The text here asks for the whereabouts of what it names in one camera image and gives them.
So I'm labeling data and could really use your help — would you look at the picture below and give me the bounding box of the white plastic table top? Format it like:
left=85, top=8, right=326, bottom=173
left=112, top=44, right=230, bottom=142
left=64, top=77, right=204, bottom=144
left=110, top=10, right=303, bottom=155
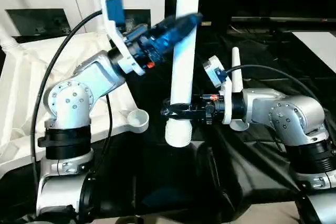
left=0, top=31, right=150, bottom=175

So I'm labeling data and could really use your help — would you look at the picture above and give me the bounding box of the black plastic mat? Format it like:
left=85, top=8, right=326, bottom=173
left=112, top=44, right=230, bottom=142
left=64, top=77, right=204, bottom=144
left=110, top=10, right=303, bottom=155
left=0, top=25, right=336, bottom=219

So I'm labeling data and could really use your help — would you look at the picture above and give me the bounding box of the white board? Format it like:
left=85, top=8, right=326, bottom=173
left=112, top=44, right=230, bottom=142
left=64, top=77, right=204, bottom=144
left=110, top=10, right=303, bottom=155
left=291, top=31, right=336, bottom=72

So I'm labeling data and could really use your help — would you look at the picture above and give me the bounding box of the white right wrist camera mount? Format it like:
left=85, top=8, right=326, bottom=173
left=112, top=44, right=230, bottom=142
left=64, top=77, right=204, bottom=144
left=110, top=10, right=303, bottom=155
left=202, top=55, right=234, bottom=125

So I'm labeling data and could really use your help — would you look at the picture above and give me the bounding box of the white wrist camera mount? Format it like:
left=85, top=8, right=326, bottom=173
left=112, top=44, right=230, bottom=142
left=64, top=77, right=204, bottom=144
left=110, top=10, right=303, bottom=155
left=202, top=55, right=234, bottom=125
left=99, top=0, right=145, bottom=77

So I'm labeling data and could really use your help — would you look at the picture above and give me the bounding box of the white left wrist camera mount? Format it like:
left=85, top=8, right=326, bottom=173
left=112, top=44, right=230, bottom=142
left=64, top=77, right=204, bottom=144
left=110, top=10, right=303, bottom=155
left=99, top=0, right=145, bottom=77

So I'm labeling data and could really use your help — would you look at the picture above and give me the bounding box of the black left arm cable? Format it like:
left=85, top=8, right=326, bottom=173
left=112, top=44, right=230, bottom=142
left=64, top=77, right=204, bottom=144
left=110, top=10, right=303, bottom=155
left=30, top=10, right=113, bottom=204

